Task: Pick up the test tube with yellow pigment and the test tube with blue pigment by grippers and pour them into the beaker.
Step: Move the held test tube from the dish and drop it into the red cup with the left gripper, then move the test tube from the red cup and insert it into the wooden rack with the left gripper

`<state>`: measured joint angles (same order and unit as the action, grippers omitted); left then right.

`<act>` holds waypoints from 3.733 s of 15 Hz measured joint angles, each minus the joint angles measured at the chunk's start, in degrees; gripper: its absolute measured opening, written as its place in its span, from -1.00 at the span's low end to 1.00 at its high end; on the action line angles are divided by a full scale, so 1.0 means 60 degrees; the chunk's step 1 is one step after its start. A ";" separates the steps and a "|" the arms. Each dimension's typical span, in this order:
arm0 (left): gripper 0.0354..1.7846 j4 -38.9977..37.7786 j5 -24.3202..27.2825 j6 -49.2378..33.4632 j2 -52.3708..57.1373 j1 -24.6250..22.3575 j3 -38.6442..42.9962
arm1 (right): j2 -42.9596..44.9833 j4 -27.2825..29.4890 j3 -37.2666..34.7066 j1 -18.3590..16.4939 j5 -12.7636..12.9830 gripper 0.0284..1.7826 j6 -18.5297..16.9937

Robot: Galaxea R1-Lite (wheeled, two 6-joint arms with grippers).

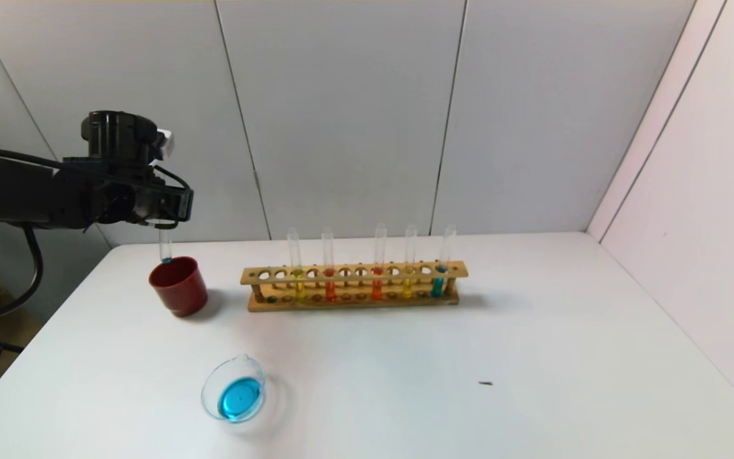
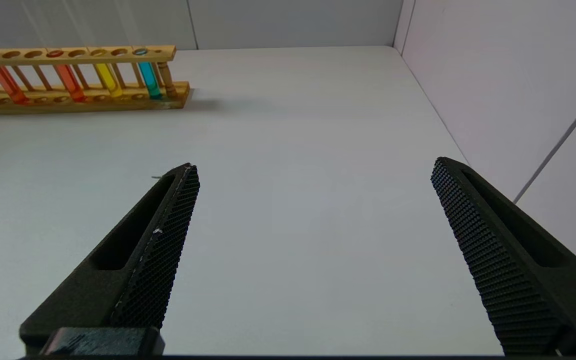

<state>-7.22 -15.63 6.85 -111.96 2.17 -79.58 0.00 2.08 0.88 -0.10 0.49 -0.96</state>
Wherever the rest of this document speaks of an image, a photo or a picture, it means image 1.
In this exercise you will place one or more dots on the blue pigment glass test tube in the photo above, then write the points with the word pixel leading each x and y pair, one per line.
pixel 437 287
pixel 165 245

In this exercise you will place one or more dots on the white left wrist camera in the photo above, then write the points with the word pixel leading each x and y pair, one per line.
pixel 165 143

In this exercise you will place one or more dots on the orange pigment glass test tube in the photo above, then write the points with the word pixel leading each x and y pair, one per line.
pixel 331 291
pixel 377 290

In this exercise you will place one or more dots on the red plastic cup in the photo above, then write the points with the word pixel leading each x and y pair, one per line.
pixel 182 293

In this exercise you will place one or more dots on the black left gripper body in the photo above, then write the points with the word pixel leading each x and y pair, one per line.
pixel 174 205

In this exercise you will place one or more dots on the yellow pigment glass test tube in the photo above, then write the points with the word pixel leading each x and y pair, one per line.
pixel 301 292
pixel 407 288

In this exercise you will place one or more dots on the wooden test tube rack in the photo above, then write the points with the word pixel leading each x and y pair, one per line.
pixel 462 269

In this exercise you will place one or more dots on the clear glass beaker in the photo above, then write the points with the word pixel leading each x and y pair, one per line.
pixel 236 398

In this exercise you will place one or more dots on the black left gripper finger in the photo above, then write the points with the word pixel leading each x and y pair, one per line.
pixel 166 224

